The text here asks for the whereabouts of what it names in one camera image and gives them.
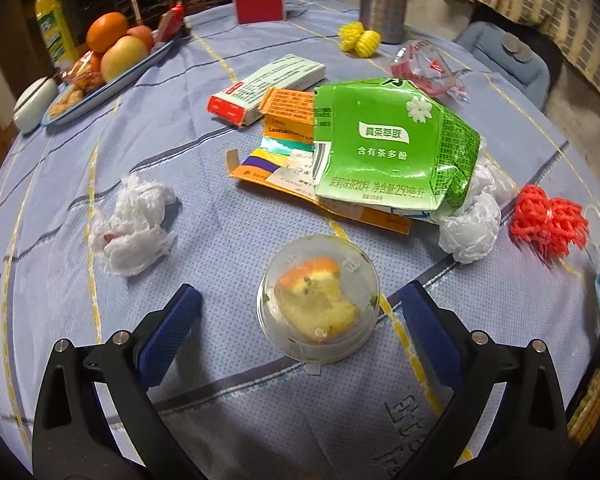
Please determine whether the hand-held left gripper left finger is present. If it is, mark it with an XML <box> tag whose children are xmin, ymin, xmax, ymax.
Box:
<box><xmin>32</xmin><ymin>282</ymin><xmax>204</xmax><ymax>480</ymax></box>

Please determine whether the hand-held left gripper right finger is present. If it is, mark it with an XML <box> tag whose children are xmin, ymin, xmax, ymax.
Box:
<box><xmin>400</xmin><ymin>280</ymin><xmax>569</xmax><ymax>480</ymax></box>

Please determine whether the clear plastic food container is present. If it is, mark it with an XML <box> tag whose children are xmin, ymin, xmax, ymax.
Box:
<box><xmin>257</xmin><ymin>233</ymin><xmax>381</xmax><ymax>364</ymax></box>

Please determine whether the orange medicine box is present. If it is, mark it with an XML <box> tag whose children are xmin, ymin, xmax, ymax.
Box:
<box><xmin>224</xmin><ymin>87</ymin><xmax>414</xmax><ymax>235</ymax></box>

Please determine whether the clear red-printed plastic wrapper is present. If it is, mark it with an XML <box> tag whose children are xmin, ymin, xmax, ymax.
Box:
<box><xmin>389</xmin><ymin>41</ymin><xmax>471</xmax><ymax>104</ymax></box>

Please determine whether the crumpled white tissue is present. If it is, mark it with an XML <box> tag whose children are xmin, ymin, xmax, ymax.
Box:
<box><xmin>88</xmin><ymin>175</ymin><xmax>177</xmax><ymax>277</ymax></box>

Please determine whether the crumpled white plastic bag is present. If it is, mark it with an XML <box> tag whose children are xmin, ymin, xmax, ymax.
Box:
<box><xmin>437</xmin><ymin>159</ymin><xmax>519</xmax><ymax>265</ymax></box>

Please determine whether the red foam fruit net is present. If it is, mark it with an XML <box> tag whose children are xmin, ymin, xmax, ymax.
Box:
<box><xmin>509</xmin><ymin>184</ymin><xmax>591</xmax><ymax>262</ymax></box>

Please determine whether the yellow woven item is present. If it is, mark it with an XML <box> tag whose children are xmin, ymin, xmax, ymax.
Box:
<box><xmin>567</xmin><ymin>359</ymin><xmax>600</xmax><ymax>447</ymax></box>

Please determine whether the blue checked tablecloth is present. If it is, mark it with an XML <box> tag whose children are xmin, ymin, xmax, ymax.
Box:
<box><xmin>0</xmin><ymin>0</ymin><xmax>600</xmax><ymax>480</ymax></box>

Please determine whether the flattened green drink carton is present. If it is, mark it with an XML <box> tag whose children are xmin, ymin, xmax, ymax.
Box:
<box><xmin>312</xmin><ymin>77</ymin><xmax>481</xmax><ymax>224</ymax></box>

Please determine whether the pile of walnuts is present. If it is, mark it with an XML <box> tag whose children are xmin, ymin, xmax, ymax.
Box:
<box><xmin>49</xmin><ymin>87</ymin><xmax>84</xmax><ymax>118</ymax></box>

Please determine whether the blue-rimmed oval plate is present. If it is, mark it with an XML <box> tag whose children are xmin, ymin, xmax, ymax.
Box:
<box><xmin>39</xmin><ymin>34</ymin><xmax>182</xmax><ymax>127</ymax></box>

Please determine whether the white and red medicine box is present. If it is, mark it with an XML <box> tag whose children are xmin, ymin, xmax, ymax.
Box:
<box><xmin>207</xmin><ymin>53</ymin><xmax>327</xmax><ymax>127</ymax></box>

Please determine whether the white lidded dish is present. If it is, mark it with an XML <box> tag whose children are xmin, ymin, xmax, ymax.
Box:
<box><xmin>12</xmin><ymin>75</ymin><xmax>60</xmax><ymax>135</ymax></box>

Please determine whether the clear snack bag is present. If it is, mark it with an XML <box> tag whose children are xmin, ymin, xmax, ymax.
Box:
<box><xmin>61</xmin><ymin>55</ymin><xmax>104</xmax><ymax>93</ymax></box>

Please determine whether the yellow apple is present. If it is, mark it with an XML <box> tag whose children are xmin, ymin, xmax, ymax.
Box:
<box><xmin>99</xmin><ymin>35</ymin><xmax>150</xmax><ymax>84</ymax></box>

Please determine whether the blue seat cushion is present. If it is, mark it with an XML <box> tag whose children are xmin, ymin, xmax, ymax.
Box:
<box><xmin>452</xmin><ymin>20</ymin><xmax>551</xmax><ymax>101</ymax></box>

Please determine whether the red apple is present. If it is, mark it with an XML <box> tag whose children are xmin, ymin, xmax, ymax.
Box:
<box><xmin>127</xmin><ymin>24</ymin><xmax>155</xmax><ymax>52</ymax></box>

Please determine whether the yellow foam fruit net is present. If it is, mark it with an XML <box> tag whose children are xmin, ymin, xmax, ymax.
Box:
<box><xmin>337</xmin><ymin>22</ymin><xmax>383</xmax><ymax>55</ymax></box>

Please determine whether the large orange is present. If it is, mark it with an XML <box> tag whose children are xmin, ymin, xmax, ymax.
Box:
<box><xmin>85</xmin><ymin>12</ymin><xmax>130</xmax><ymax>55</ymax></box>

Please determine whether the red checkered snack packet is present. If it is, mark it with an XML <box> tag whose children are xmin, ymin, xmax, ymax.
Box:
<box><xmin>153</xmin><ymin>3</ymin><xmax>186</xmax><ymax>44</ymax></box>

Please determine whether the yellow and green packet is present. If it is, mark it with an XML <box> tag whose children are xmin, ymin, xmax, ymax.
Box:
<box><xmin>33</xmin><ymin>0</ymin><xmax>79</xmax><ymax>66</ymax></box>

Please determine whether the stainless steel bottle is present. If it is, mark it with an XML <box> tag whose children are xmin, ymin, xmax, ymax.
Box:
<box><xmin>359</xmin><ymin>0</ymin><xmax>411</xmax><ymax>45</ymax></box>

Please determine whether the striped brown blanket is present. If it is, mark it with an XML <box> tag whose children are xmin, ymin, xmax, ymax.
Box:
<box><xmin>407</xmin><ymin>0</ymin><xmax>600</xmax><ymax>97</ymax></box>

